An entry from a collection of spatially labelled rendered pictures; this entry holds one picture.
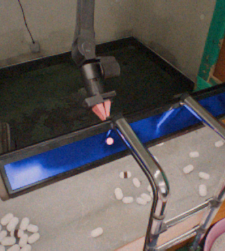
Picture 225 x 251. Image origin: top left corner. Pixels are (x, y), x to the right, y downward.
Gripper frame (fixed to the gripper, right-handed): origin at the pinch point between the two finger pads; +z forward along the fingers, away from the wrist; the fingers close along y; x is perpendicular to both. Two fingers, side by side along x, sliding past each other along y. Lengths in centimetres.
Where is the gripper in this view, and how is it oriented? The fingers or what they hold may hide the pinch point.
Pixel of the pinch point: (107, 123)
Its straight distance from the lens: 84.2
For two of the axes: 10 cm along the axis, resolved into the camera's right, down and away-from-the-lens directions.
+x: -2.7, 1.4, 9.5
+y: 9.1, -3.0, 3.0
